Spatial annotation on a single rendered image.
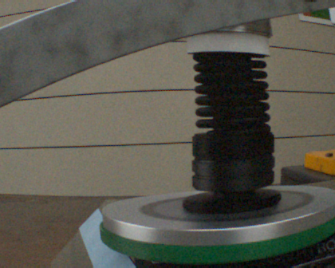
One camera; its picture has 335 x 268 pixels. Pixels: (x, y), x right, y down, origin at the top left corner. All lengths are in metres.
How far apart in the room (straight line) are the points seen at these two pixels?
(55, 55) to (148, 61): 6.37
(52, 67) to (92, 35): 0.03
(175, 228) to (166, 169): 6.35
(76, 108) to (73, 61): 6.26
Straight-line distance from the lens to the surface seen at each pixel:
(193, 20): 0.44
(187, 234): 0.45
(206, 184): 0.52
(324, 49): 7.47
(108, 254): 0.58
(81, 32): 0.39
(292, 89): 7.21
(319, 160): 1.68
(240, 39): 0.51
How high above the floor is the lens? 0.94
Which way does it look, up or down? 3 degrees down
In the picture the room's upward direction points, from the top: 2 degrees counter-clockwise
